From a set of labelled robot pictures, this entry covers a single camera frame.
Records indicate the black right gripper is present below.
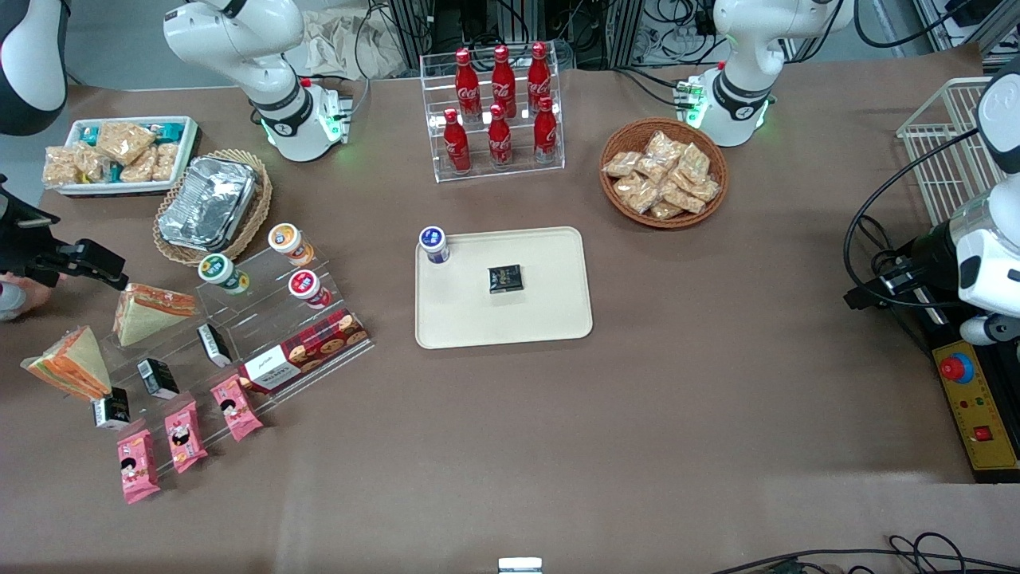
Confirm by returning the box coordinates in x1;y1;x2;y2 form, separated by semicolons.
0;177;128;291

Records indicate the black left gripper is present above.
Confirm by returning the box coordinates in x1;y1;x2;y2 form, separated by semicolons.
845;219;957;312

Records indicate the triangular sandwich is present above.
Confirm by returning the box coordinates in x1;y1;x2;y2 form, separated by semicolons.
112;282;198;348
20;324;114;403

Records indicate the white rectangular snack tray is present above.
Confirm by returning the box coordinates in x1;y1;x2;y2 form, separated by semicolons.
54;116;199;198

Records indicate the beige plastic tray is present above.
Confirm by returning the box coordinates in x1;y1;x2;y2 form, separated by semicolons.
414;226;594;351

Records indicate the green lid cup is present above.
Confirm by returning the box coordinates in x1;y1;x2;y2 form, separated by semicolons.
197;253;251;296

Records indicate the clear wrapped rice cracker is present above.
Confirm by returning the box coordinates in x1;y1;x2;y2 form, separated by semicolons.
73;143;109;183
41;145;81;189
151;142;181;182
120;151;157;183
95;120;157;167

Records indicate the small black box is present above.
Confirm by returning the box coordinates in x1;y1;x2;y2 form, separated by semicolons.
136;357;182;401
91;387;132;432
196;322;233;368

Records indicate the silver foil container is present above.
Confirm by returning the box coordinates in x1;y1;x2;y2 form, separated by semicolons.
157;155;258;249

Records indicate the clear acrylic stepped stand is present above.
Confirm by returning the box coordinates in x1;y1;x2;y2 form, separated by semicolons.
51;242;376;481

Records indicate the yellow emergency stop control box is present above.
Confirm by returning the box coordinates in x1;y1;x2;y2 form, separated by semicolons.
924;319;1020;485

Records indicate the oval light wicker basket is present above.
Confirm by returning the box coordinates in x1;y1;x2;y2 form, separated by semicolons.
152;148;273;268

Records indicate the pink snack packet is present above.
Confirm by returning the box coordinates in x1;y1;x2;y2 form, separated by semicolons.
116;428;162;505
210;373;265;443
163;400;210;475

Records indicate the orange lid cup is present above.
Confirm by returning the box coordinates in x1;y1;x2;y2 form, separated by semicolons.
267;222;316;268

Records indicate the red lid cup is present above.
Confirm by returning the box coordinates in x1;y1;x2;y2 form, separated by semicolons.
288;269;333;311

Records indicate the round brown wicker basket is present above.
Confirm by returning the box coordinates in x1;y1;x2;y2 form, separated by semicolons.
598;117;729;230

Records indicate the red cookie box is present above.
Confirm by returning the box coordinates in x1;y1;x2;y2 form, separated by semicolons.
238;309;373;395

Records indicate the brown table cloth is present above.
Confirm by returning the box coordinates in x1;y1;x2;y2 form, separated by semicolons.
0;44;1020;574

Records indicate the blue lid cup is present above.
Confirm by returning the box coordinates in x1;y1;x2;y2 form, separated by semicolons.
419;226;452;265

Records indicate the crumpled beige paper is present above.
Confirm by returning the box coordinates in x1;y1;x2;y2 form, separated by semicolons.
301;6;409;82

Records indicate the red cola bottle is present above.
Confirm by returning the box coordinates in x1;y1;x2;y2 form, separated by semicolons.
491;45;518;119
442;108;472;175
487;104;513;169
454;48;482;122
532;96;559;165
527;41;553;112

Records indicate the small black packet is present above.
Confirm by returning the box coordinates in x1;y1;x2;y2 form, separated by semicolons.
487;263;524;295

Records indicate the clear acrylic bottle rack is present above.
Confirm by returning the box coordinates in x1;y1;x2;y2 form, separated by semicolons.
419;46;566;185

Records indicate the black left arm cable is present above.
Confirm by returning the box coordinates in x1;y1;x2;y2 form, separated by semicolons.
843;128;983;310

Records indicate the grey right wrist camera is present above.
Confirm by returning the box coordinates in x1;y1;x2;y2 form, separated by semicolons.
0;275;53;321

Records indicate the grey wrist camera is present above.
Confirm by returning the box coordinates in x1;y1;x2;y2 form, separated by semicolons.
0;275;53;321
959;314;1020;346

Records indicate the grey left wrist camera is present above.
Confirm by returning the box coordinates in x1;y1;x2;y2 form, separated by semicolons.
959;314;1020;346

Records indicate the white wire basket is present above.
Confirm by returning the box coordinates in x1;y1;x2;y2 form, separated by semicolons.
896;77;1007;229

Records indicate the black floor cable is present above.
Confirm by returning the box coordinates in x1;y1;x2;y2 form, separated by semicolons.
708;532;1020;574

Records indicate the aluminium frame with cables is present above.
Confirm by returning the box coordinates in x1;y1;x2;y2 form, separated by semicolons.
389;0;718;71

